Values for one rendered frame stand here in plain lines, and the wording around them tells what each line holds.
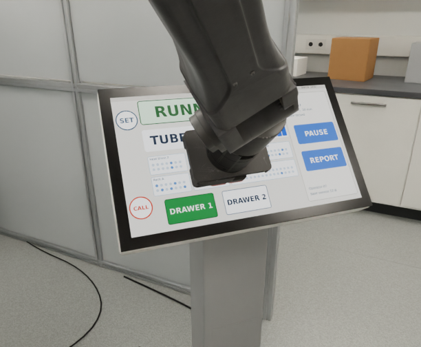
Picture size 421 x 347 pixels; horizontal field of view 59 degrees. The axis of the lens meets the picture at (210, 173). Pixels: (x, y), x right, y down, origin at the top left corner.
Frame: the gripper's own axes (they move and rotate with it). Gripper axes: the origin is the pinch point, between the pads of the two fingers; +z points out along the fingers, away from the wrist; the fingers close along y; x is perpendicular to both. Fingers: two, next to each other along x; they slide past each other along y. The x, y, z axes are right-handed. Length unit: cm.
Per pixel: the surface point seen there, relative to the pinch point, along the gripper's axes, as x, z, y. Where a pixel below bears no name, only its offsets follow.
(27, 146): -76, 161, 49
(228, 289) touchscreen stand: 18.0, 38.3, -10.0
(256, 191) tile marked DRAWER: 0.7, 15.3, -13.2
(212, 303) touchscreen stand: 20.3, 40.3, -6.2
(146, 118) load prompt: -16.9, 15.2, 4.9
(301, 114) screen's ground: -14.3, 15.4, -28.3
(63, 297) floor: 8, 164, 40
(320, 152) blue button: -5.2, 15.4, -29.9
